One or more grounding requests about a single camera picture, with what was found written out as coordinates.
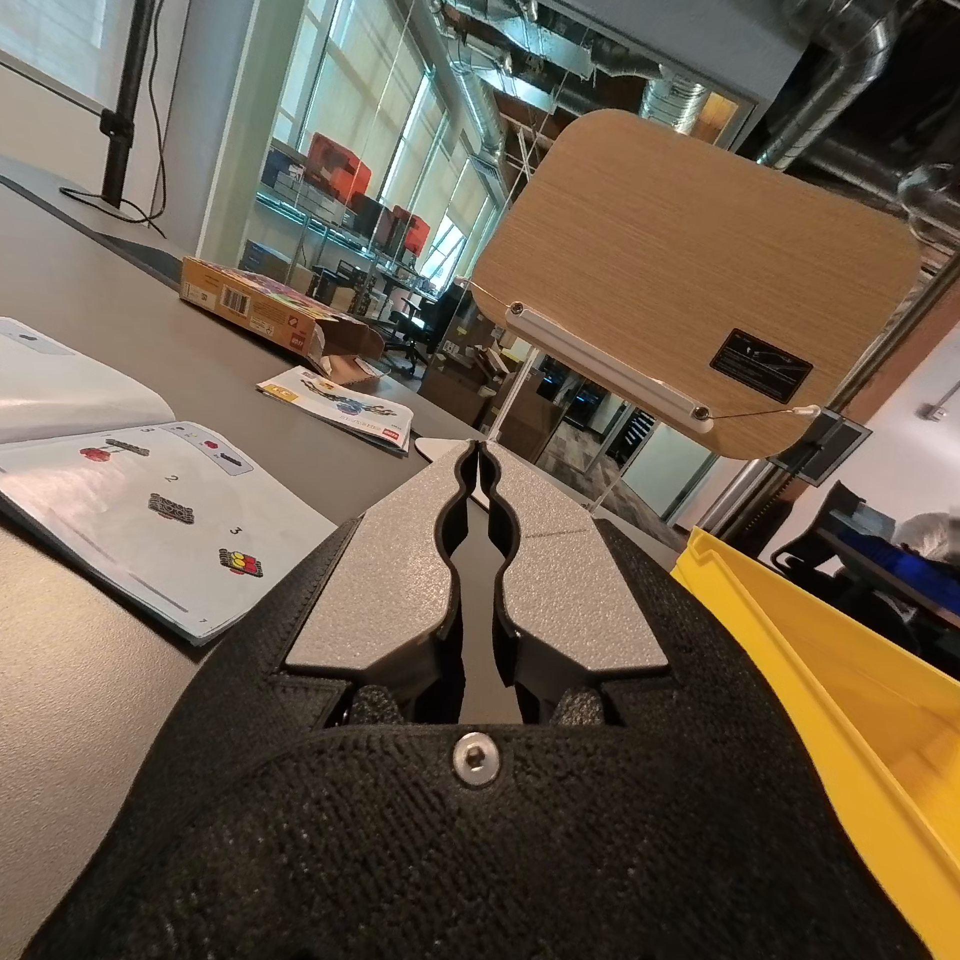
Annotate instruction booklet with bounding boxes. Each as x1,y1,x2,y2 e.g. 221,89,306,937
0,316,339,648

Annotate silver ventilation ducts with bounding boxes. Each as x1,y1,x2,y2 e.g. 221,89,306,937
427,0,960,226

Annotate black office chair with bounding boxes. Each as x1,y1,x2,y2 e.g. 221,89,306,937
390,288,451,376

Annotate yellow plastic bin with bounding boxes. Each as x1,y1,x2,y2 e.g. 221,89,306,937
669,525,960,960

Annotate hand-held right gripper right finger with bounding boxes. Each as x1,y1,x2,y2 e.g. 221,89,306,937
478,441,670,724

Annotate large paned window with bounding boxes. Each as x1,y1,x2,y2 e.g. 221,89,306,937
0,0,114,114

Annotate black fabric chair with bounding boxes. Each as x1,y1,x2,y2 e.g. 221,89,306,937
771,480,924,654

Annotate pile of cardboard boxes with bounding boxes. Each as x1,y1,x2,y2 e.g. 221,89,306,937
420,322,556,466

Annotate black light stand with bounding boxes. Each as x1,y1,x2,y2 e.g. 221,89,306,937
58,0,168,226

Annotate colourful printed leaflet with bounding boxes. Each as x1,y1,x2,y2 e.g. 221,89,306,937
255,365,415,457

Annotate metal shelf with orange boxes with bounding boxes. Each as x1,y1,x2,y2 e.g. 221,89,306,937
240,131,436,316

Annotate yellow cardboard toy box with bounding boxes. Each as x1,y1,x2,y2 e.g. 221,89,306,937
178,256,386,378

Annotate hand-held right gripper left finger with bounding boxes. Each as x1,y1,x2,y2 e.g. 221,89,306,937
283,439,481,724

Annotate wooden book stand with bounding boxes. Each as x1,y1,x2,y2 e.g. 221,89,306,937
414,108,924,519

